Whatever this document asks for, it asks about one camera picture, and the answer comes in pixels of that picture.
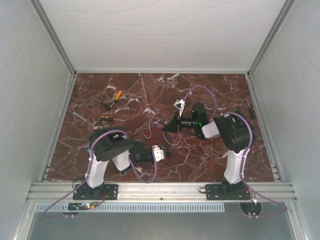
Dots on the black yellow phillips screwdriver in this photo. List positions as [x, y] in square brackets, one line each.
[110, 119]

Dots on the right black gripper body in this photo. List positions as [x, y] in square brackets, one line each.
[177, 117]

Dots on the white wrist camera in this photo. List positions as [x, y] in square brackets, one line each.
[180, 105]
[158, 154]

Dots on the black handle screwdriver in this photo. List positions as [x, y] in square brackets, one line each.
[104, 104]

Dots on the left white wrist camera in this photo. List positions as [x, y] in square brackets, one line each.
[158, 154]

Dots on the black mounting plate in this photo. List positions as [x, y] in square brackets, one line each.
[105, 191]
[226, 191]

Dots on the yellow handle flat screwdriver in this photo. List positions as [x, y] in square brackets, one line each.
[119, 94]

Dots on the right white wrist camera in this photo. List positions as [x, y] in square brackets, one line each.
[180, 105]

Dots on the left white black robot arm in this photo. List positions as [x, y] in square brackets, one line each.
[113, 145]

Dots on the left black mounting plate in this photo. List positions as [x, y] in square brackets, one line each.
[105, 191]

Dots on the silver ratchet wrench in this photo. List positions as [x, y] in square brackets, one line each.
[79, 116]

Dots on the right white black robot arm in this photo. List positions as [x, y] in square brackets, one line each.
[236, 133]

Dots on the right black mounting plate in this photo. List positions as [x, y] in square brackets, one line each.
[226, 191]

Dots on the grey slotted cable duct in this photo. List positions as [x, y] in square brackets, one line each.
[134, 207]

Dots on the black screwdriver at right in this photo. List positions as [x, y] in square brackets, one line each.
[251, 110]

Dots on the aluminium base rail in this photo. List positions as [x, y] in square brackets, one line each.
[51, 191]

